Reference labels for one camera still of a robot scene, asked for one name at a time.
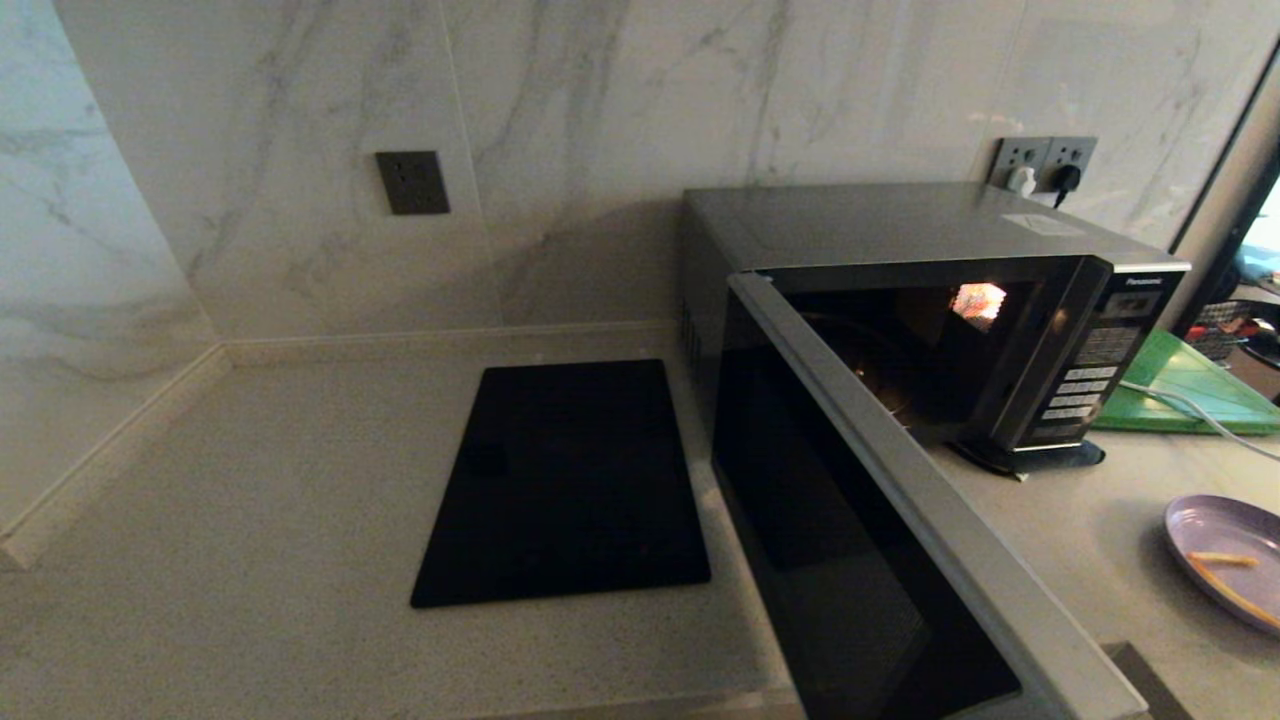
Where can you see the black glass microwave door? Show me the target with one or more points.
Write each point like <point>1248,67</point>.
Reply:
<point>840,540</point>

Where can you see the purple plate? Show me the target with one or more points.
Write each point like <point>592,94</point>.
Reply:
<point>1215,525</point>

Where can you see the black induction cooktop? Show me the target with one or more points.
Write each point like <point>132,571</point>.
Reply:
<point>570,480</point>

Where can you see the white power plug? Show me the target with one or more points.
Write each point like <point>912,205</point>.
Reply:
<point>1021,182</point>

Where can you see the black power plug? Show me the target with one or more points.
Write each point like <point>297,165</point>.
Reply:
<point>1067,178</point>

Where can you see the green cutting board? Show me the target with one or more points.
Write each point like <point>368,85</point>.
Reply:
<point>1200,372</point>

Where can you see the orange french fry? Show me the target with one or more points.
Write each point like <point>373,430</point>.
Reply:
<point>1235,595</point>
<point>1225,559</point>

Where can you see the single grey wall socket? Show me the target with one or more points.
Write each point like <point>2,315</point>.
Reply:
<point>413,183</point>

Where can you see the grey paired wall socket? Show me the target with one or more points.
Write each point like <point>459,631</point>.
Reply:
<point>1074,149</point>
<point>1016,151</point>

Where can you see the black window frame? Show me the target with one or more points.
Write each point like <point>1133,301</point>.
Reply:
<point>1232,250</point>

